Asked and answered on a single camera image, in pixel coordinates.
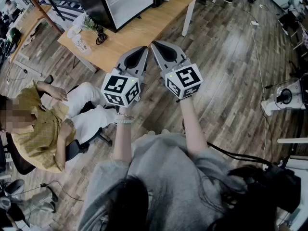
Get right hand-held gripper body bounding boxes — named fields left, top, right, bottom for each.
left=160, top=58, right=204, bottom=101

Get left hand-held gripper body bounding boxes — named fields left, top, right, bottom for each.
left=100, top=66, right=146, bottom=109

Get black mini fridge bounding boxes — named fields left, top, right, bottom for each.
left=71, top=0, right=187, bottom=33

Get person's left forearm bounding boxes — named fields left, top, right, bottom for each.
left=113, top=106, right=134, bottom=164

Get black shoulder bag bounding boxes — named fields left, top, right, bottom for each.
left=228, top=162, right=303, bottom=231

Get person's right forearm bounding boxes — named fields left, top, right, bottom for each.
left=179, top=96, right=209, bottom=157

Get light wooden table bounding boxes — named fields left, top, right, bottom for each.
left=57, top=0, right=201, bottom=74

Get thin metal bangle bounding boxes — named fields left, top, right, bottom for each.
left=115, top=112, right=135, bottom=120

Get clear plastic bottle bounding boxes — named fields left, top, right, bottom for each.
left=71, top=34, right=92, bottom=56

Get pale flower bunch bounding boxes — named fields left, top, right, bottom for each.
left=81, top=14, right=98, bottom=33

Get white paper wrap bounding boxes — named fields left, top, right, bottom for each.
left=66, top=13, right=87, bottom=39

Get black office chair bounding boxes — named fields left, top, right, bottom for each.
left=0, top=75, right=113, bottom=176

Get stair railing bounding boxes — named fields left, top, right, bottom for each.
left=20, top=0, right=84, bottom=34

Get person's grey shirt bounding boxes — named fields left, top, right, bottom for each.
left=78, top=132, right=248, bottom=231

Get white appliance with clear dome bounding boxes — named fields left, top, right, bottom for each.
left=261, top=73, right=308, bottom=116

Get wooden side desk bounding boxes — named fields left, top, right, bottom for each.
left=9, top=5, right=52, bottom=64

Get black green backpack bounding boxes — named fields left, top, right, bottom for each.
left=4, top=27, right=23, bottom=55

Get grey floor equipment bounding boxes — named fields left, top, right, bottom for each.
left=0, top=179, right=59, bottom=231

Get white bead bracelet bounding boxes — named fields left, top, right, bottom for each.
left=114, top=118, right=134, bottom=126

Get coiled black power cable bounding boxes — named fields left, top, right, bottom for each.
left=95, top=24, right=108, bottom=46

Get white floor cable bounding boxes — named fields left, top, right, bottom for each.
left=242, top=0, right=268, bottom=159

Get black bag strap cables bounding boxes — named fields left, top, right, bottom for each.
left=206, top=141, right=274, bottom=166

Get thin black floor cable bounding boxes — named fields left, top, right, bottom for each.
left=39, top=180, right=85, bottom=202

